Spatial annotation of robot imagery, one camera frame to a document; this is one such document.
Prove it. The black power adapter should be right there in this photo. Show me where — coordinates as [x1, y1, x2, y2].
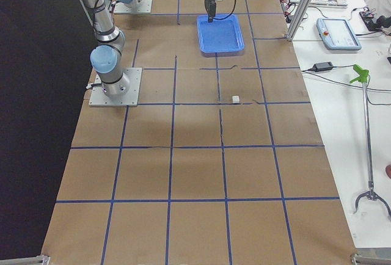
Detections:
[311, 62, 334, 72]

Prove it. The blue plastic tray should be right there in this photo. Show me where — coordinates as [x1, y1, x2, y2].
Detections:
[196, 15, 245, 57]

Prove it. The green grabber reach tool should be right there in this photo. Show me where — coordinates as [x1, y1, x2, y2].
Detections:
[349, 64, 390, 220]

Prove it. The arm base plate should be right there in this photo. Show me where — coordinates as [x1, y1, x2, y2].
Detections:
[89, 68, 142, 107]
[114, 0, 153, 15]

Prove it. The teach pendant tablet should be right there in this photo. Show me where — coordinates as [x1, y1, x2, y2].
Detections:
[316, 18, 362, 51]

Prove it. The aluminium frame post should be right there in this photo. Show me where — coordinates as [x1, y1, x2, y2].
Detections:
[286, 0, 311, 42]

